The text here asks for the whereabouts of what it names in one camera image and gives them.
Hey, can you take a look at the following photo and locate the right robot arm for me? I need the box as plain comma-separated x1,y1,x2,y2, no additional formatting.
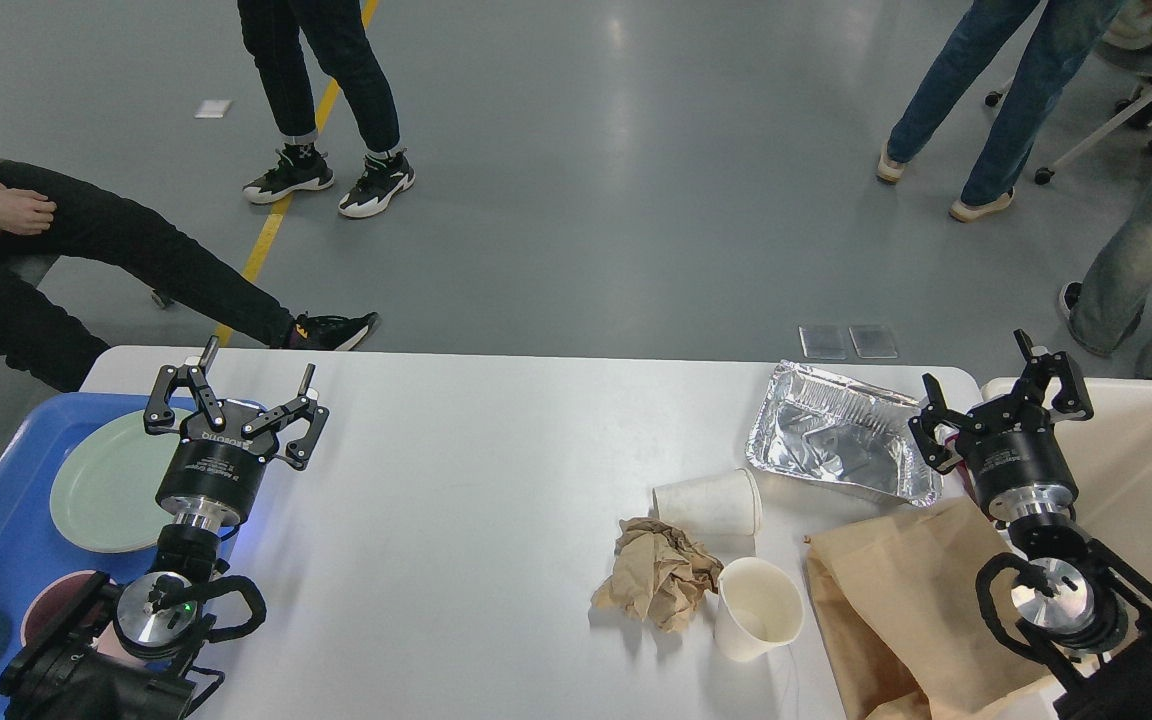
908,331,1152,719

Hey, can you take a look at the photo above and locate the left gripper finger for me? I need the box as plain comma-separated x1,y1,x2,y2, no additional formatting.
240,363,329,471
142,335,227,441

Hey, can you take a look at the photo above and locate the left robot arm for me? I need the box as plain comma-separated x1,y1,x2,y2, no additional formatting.
0,338,329,719

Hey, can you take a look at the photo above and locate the crumpled brown paper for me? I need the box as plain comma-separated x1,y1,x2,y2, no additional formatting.
591,518,723,632

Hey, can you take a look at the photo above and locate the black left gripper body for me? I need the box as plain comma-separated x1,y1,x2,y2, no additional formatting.
156,415,280,526

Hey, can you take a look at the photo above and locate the person in blue jeans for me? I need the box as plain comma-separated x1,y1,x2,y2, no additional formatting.
876,1,1124,223

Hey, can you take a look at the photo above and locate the crushed red can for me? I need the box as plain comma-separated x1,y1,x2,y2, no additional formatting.
937,427,970,479

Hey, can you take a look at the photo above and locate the lying white paper cup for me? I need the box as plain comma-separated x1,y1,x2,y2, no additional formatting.
652,468,761,536

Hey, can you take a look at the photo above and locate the seated person in black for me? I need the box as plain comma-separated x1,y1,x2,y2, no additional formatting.
0,118,380,393

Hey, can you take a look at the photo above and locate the aluminium foil tray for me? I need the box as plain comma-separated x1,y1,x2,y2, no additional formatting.
746,361,943,507

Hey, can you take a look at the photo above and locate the grey office chair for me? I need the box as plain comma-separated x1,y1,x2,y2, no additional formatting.
5,253,177,310

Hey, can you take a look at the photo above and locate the floor plate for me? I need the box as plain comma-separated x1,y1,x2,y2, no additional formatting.
847,324,900,361
797,324,849,361

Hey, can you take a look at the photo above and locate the upright white paper cup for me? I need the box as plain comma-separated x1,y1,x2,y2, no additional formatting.
714,558,805,662

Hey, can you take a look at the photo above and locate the pink mug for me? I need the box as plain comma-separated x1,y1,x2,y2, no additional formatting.
18,570,147,667

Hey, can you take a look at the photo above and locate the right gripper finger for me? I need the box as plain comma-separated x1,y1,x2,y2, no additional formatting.
908,373,972,473
1007,329,1094,427

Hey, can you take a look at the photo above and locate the brown paper bag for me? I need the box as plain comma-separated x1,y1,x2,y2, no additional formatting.
806,497,1059,719

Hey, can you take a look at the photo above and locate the person with black sneakers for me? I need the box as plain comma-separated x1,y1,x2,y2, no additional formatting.
237,0,416,220

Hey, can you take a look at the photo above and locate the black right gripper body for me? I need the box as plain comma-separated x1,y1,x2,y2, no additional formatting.
961,400,1078,521

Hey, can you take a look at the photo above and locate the right floor plate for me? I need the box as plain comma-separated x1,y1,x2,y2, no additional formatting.
847,324,900,361

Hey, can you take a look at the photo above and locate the green plate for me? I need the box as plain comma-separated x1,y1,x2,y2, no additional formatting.
50,411,180,553

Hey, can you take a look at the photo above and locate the blue plastic tray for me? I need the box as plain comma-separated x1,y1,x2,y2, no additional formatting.
0,392,156,717

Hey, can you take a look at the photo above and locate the white rolling chair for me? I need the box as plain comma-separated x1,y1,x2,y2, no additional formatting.
1033,1,1152,185

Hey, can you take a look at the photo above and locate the left floor plate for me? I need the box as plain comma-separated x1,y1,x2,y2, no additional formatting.
797,324,849,361

